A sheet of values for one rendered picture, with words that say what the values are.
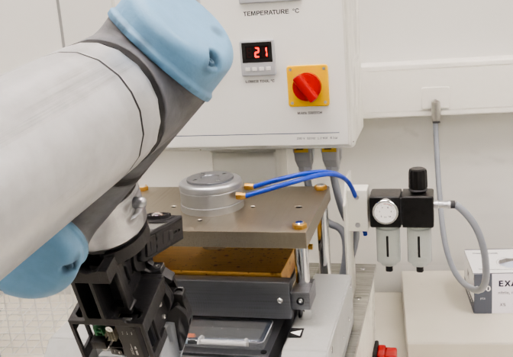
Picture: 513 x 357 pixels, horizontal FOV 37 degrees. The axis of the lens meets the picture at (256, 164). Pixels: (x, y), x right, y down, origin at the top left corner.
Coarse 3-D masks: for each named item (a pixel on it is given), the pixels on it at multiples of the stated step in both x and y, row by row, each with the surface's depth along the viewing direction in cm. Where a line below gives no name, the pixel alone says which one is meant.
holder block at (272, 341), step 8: (296, 312) 95; (280, 320) 88; (288, 320) 90; (280, 328) 87; (288, 328) 90; (272, 336) 85; (280, 336) 86; (272, 344) 83; (280, 344) 86; (184, 352) 83; (192, 352) 83; (200, 352) 82; (208, 352) 82; (216, 352) 82; (224, 352) 82; (232, 352) 82; (240, 352) 82; (248, 352) 82; (256, 352) 81; (264, 352) 81; (272, 352) 82
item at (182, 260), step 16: (160, 256) 94; (176, 256) 93; (192, 256) 93; (208, 256) 92; (224, 256) 92; (240, 256) 92; (256, 256) 91; (272, 256) 91; (288, 256) 91; (176, 272) 89; (192, 272) 89; (208, 272) 88; (224, 272) 88; (240, 272) 87; (256, 272) 87; (272, 272) 86; (288, 272) 89
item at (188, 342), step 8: (272, 320) 87; (272, 328) 86; (192, 344) 84; (200, 344) 83; (208, 344) 83; (216, 344) 83; (224, 344) 83; (232, 344) 82; (240, 344) 82; (248, 344) 82; (256, 344) 82; (264, 344) 82
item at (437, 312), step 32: (416, 288) 142; (448, 288) 141; (416, 320) 129; (448, 320) 128; (480, 320) 128; (512, 320) 127; (416, 352) 122; (448, 352) 121; (480, 352) 121; (512, 352) 120
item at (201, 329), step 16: (192, 320) 88; (208, 320) 88; (224, 320) 87; (240, 320) 87; (256, 320) 87; (192, 336) 84; (208, 336) 84; (224, 336) 84; (240, 336) 83; (256, 336) 83
